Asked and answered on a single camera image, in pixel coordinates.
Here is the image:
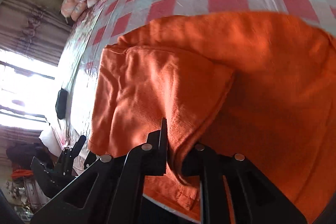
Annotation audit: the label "orange fleece pants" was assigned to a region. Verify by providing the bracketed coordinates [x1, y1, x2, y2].
[88, 12, 335, 223]

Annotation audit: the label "striped purple curtain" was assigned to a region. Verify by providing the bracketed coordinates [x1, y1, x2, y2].
[1, 0, 71, 66]

